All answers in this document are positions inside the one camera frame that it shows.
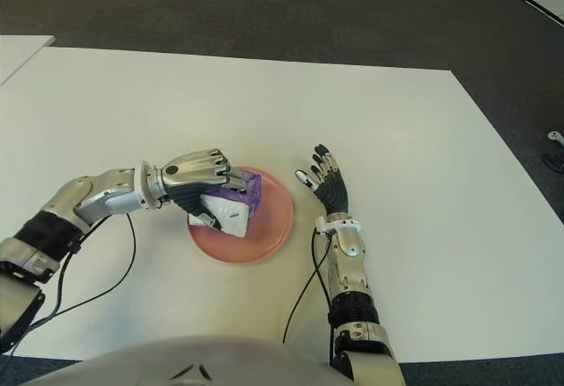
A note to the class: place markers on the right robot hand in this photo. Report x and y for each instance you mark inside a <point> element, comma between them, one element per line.
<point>335,194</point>

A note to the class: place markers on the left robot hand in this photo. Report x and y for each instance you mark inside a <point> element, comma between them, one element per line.
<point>189,174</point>

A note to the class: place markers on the purple tissue paper pack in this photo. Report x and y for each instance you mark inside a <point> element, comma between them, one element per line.
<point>233,218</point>

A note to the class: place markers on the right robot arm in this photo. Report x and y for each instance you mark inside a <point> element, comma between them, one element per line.
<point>352,271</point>

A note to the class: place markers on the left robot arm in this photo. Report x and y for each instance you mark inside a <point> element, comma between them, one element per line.
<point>106,194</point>

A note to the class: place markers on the pink round plate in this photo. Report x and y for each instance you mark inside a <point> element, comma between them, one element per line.
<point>273,223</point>

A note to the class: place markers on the silver robot torso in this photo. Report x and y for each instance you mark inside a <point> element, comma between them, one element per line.
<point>176,359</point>

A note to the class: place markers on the black chair caster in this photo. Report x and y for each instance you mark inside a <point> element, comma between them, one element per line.
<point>554,160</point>

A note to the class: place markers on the white chair caster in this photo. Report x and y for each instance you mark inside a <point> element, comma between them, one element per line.
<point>556,136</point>

